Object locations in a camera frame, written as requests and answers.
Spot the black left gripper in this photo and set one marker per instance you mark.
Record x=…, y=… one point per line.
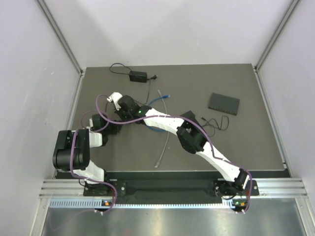
x=116, y=128

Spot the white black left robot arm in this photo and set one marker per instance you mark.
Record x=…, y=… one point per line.
x=72, y=150

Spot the aluminium left corner post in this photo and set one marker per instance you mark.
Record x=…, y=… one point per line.
x=58, y=33

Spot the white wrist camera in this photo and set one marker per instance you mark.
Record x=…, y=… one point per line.
x=91, y=124
x=114, y=99

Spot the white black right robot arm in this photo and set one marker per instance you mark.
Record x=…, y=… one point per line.
x=191, y=135

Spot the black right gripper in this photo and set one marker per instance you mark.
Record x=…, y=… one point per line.
x=120, y=112

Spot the black power adapter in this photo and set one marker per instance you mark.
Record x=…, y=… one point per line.
x=189, y=115
x=137, y=76

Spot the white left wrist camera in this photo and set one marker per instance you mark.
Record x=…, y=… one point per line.
x=91, y=124

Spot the grey slotted cable duct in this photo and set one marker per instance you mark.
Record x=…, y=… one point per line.
x=102, y=203

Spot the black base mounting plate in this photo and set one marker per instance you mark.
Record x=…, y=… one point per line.
x=130, y=187

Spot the black network switch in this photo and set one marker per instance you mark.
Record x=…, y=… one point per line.
x=224, y=104

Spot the aluminium right corner post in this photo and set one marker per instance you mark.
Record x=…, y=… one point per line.
x=293, y=5

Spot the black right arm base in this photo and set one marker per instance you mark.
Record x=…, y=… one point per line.
x=225, y=188

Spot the aluminium corner post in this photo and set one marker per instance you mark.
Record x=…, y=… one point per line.
x=58, y=33
x=293, y=5

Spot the aluminium frame rail front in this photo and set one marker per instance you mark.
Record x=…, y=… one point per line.
x=261, y=187

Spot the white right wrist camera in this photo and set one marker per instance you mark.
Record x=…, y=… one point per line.
x=114, y=99

